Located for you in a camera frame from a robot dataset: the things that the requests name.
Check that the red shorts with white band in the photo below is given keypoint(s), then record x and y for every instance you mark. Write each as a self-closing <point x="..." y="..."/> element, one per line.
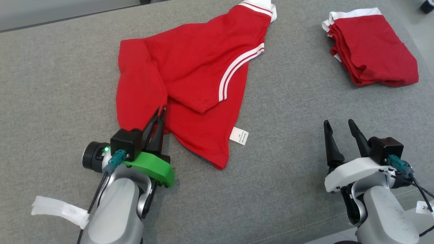
<point x="373" y="51"/>

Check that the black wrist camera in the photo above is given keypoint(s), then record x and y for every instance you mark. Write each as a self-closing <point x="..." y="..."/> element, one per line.
<point x="386" y="149"/>
<point x="125" y="144"/>

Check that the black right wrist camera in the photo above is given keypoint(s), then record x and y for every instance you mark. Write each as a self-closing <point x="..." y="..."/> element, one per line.
<point x="386" y="149"/>

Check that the red white basketball jersey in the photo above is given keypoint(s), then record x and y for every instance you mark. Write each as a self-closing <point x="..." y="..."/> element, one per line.
<point x="190" y="67"/>

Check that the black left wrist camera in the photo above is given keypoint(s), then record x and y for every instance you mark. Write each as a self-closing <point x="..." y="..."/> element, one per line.
<point x="125" y="144"/>

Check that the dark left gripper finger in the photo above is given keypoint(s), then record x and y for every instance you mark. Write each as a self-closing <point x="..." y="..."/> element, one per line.
<point x="158" y="139"/>
<point x="149" y="130"/>

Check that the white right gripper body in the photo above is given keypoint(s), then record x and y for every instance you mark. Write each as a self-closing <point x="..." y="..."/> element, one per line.
<point x="356" y="171"/>

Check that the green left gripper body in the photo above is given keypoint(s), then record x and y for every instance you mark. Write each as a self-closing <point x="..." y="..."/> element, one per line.
<point x="156" y="167"/>

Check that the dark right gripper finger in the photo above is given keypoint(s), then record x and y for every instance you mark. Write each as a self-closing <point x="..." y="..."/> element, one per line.
<point x="333" y="152"/>
<point x="361" y="142"/>

